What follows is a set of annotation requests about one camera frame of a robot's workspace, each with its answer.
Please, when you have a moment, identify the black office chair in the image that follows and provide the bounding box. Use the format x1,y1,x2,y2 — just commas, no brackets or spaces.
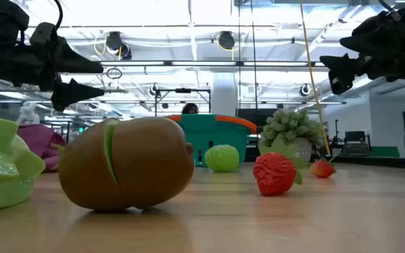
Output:
342,130,372,156

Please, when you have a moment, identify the black right camera cable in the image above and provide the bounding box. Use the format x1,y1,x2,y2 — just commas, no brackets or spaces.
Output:
378,0,400,15

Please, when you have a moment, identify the person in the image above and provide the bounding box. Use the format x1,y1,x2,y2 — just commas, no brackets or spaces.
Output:
181,102,200,115

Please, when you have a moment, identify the teal basket with orange rim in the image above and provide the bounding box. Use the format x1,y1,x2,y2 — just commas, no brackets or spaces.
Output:
166,114,259,167

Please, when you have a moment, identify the black camera cable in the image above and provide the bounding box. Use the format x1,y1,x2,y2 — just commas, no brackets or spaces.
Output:
49,0,65,32
378,0,400,15

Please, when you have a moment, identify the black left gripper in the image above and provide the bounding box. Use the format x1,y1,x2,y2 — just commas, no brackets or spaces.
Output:
0,33,105,112

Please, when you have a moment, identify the white figure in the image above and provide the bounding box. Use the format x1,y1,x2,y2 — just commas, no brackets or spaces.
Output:
16,101,41,126

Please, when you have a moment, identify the black metal table frame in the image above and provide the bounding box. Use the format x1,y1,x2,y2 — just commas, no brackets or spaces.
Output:
244,154,405,170

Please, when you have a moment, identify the green spiky ball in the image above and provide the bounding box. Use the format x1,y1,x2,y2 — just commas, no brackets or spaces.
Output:
259,108,325,162

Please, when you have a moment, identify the purple cloth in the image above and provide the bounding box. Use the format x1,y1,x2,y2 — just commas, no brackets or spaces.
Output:
16,123,67,173

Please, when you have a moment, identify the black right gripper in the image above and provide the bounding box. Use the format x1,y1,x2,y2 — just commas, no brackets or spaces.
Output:
320,3,405,96

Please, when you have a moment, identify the black metal gantry frame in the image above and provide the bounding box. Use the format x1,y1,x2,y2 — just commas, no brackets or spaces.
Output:
154,87,212,117

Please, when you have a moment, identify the red toy strawberry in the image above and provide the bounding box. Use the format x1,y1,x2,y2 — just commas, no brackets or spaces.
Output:
252,135,309,197

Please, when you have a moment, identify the small orange-red toy fruit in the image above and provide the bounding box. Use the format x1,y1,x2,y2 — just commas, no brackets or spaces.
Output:
309,157,337,179

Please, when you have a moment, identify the black left camera cable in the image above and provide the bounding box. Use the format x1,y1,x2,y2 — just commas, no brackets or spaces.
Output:
49,0,65,32

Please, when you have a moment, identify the white building column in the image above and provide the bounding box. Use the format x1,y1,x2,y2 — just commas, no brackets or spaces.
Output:
211,72,238,117

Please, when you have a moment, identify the black hanging cable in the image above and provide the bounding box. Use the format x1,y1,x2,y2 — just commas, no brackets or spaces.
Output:
237,0,242,110
250,0,259,112

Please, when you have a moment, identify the brown toy kiwi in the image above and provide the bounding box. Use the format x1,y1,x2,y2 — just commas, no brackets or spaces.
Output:
57,116,196,212

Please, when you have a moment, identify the green toy lime half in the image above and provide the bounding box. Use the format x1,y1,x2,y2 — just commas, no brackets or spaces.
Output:
204,144,240,174

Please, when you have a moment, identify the ceiling light strip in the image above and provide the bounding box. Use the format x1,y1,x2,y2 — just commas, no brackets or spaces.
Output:
98,60,326,67

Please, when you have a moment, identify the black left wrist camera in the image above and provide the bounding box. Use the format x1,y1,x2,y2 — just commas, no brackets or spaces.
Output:
30,22,58,48

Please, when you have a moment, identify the black screen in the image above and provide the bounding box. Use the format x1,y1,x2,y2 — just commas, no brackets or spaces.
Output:
236,108,277,134

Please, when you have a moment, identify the yellow cable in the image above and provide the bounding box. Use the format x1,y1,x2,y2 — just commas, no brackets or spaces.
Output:
299,0,332,156

